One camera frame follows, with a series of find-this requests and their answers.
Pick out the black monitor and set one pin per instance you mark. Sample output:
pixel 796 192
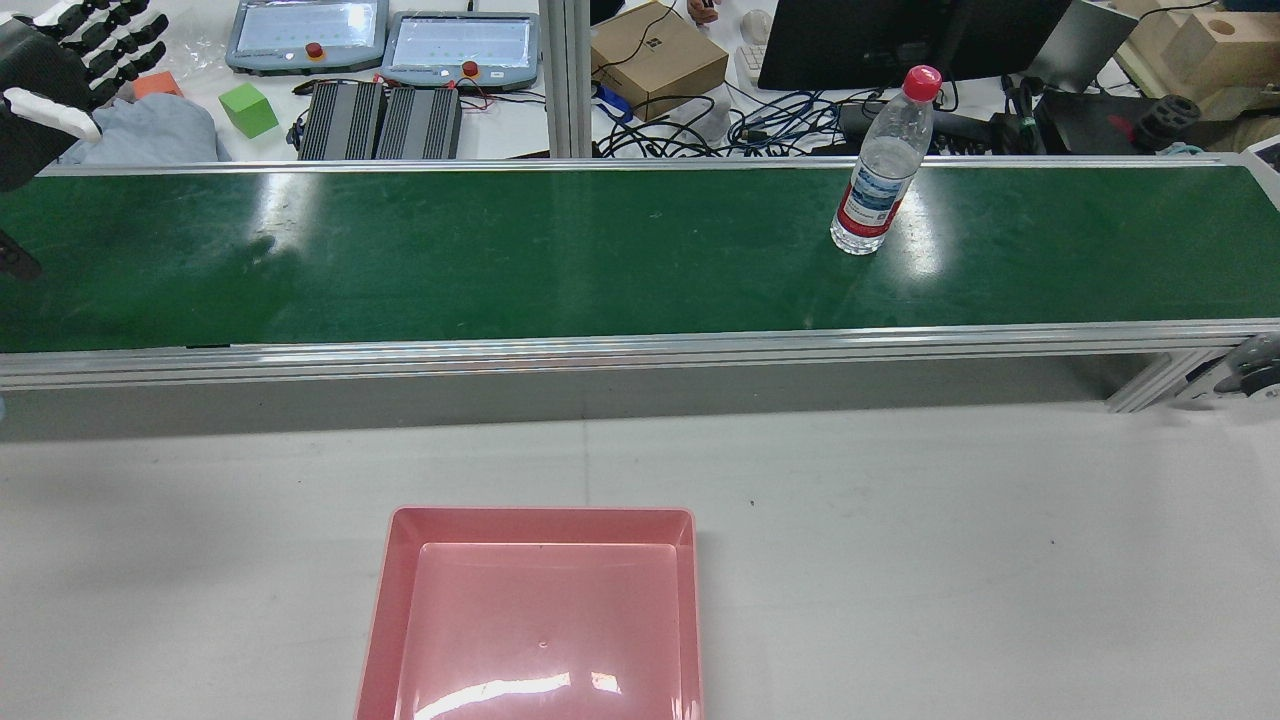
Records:
pixel 900 40

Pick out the grey finned controller box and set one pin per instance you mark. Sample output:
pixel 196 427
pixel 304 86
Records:
pixel 420 120
pixel 340 120

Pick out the black round connector red tag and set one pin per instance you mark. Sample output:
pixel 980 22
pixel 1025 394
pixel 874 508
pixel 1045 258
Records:
pixel 1165 120

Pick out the grey teach pendant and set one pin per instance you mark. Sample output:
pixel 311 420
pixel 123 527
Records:
pixel 460 50
pixel 305 30

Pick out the clear plastic bag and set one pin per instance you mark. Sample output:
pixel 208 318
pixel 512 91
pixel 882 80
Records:
pixel 700 115

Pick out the clear water bottle red cap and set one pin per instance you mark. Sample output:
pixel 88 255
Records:
pixel 880 180

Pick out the green conveyor belt aluminium frame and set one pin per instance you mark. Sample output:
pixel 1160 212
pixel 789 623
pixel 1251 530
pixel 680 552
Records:
pixel 600 250

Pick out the orange cube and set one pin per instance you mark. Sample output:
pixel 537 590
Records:
pixel 158 84

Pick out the dark grey laptop lid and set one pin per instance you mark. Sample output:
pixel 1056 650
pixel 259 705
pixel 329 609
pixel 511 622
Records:
pixel 1085 45

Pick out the green cube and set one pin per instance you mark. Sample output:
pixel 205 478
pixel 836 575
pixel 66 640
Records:
pixel 248 110

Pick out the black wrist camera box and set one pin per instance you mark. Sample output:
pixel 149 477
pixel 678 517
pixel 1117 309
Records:
pixel 15 260

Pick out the aluminium profile post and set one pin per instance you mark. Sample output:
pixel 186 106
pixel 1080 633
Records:
pixel 566 80

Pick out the grey blue cloth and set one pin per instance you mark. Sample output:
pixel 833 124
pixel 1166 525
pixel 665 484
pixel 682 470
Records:
pixel 150 130

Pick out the pink plastic basket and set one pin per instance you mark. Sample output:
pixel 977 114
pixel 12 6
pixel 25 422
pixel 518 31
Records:
pixel 540 630

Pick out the white computer mouse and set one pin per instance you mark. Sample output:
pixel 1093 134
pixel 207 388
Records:
pixel 757 26

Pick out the white conveyor control box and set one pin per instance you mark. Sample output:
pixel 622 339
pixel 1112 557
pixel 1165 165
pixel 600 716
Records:
pixel 1265 155

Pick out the grey conveyor motor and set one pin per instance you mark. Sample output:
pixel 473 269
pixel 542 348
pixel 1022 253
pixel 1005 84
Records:
pixel 1255 365

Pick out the beige wooden board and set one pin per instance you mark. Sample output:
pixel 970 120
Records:
pixel 1140 30

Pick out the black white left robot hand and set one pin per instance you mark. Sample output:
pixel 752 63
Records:
pixel 40 90

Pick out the brown cardboard box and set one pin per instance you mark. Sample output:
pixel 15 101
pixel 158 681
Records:
pixel 655 55

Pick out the white keyboard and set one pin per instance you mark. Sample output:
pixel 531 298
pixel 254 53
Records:
pixel 750 65

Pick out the wooden block with hole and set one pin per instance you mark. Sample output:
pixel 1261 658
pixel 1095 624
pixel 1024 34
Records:
pixel 1220 50

